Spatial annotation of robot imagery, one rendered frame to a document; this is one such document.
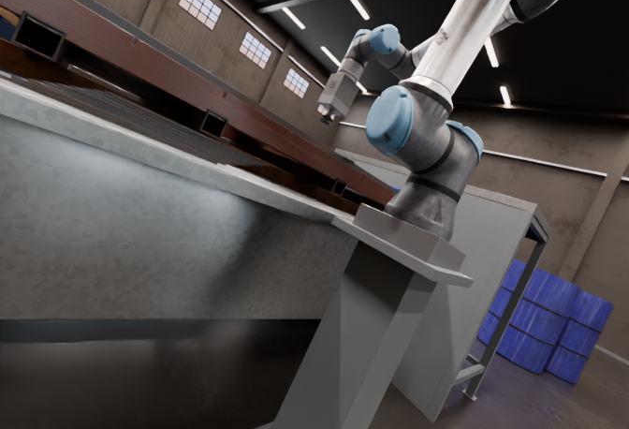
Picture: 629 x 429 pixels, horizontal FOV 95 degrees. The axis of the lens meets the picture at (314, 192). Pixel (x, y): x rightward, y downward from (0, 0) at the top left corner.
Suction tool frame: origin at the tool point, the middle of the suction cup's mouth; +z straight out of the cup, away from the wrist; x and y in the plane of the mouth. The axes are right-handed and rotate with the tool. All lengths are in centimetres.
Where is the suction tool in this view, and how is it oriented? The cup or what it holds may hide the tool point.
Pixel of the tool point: (325, 122)
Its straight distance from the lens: 97.2
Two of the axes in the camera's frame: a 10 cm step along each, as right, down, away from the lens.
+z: -4.4, 9.0, -0.1
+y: -6.4, -3.2, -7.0
